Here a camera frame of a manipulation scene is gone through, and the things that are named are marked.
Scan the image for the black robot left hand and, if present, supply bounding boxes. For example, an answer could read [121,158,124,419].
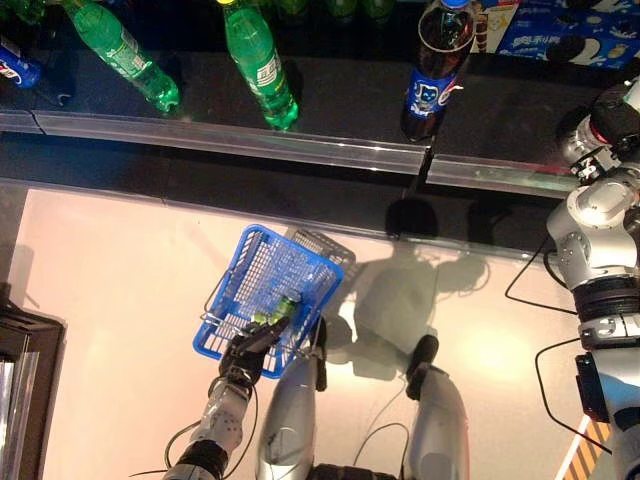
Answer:
[219,317,291,390]

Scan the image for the small bottles in basket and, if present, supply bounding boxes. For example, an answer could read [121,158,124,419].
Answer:
[276,293,302,317]

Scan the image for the white snack box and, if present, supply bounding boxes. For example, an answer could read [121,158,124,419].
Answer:
[473,0,521,55]

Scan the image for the yellow black hazard tape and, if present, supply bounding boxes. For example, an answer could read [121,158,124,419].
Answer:
[553,414,615,480]

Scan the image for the blue Oreo biscuit box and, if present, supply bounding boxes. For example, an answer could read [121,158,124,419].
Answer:
[514,0,640,19]
[497,7,640,71]

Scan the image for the blue plastic shopping basket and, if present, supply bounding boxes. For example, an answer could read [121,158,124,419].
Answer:
[192,223,346,380]

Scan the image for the silver robot left leg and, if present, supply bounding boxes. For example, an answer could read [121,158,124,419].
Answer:
[254,317,329,480]

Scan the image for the dark shelf board clear rail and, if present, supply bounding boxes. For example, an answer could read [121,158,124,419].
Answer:
[0,0,46,136]
[424,44,640,200]
[29,0,436,176]

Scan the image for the black base shelf board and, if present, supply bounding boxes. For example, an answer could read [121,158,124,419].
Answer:
[159,144,401,241]
[0,130,166,211]
[389,179,566,264]

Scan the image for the silver robot leg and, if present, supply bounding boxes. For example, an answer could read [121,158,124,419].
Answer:
[402,334,471,480]
[254,317,329,480]

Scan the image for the silver robot right leg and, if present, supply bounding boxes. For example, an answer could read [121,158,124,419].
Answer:
[402,334,471,480]

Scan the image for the black robot waist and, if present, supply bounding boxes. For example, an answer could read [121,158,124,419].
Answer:
[309,462,409,480]

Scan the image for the dark low display shelf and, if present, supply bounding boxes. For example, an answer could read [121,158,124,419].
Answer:
[0,282,69,480]

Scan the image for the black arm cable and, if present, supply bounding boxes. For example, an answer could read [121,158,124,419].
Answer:
[504,234,614,454]
[163,382,261,480]

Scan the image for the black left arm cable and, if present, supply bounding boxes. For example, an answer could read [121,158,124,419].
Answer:
[163,382,261,480]

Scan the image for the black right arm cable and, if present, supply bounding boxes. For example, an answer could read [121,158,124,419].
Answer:
[504,234,614,454]

